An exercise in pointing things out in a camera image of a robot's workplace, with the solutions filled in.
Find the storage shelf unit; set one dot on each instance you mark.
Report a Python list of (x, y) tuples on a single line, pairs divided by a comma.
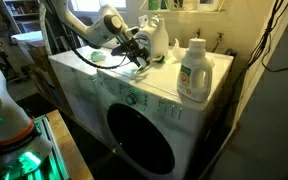
[(20, 15)]

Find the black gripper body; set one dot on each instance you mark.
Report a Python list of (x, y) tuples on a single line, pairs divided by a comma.
[(130, 46)]

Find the green and white scrub brush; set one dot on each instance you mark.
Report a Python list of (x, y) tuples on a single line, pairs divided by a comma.
[(161, 59)]

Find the white front-load washing machine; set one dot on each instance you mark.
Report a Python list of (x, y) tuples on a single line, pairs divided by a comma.
[(184, 133)]

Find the dark green shelf bottle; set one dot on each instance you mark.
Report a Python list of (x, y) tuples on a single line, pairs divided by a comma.
[(163, 4)]

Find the white wall shelf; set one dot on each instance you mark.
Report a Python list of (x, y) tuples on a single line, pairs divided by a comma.
[(190, 10)]

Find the small white detergent bottle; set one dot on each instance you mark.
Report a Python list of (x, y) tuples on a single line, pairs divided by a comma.
[(192, 83)]

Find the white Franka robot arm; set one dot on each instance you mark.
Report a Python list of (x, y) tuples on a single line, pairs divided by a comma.
[(4, 110)]

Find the green bottle lying down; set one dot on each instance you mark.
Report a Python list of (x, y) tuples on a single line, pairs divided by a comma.
[(98, 56)]

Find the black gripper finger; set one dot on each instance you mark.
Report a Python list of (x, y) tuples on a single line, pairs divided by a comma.
[(146, 55), (138, 61)]

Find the small labelled white box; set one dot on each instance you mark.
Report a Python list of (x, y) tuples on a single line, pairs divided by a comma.
[(209, 4)]

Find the large white detergent jug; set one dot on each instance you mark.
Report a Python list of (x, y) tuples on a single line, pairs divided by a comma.
[(157, 36)]

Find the crumpled white plastic wrap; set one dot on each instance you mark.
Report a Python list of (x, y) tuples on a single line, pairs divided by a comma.
[(177, 51)]

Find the window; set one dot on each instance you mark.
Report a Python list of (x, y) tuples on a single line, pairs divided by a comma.
[(84, 4)]

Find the wooden table board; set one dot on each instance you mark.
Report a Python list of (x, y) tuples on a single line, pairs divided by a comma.
[(70, 150)]

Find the wall water valve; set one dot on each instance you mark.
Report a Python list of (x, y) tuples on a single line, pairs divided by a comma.
[(219, 37), (198, 32)]

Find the white plastic bin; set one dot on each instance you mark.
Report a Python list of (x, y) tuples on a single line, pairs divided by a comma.
[(25, 38)]

